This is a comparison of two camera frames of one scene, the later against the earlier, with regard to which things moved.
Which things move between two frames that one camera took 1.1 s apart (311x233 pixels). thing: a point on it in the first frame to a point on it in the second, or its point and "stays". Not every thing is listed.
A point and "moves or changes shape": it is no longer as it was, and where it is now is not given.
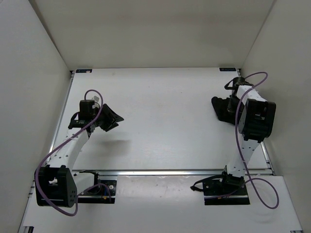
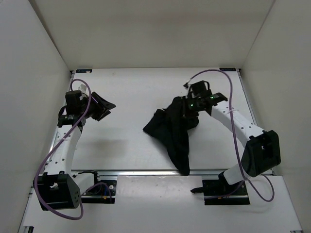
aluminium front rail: x=270 y=172 stays
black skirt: x=220 y=105 moves or changes shape
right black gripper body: x=233 y=104 to x=191 y=107
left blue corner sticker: x=83 y=71 stays
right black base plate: x=216 y=193 stays
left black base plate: x=103 y=191 stays
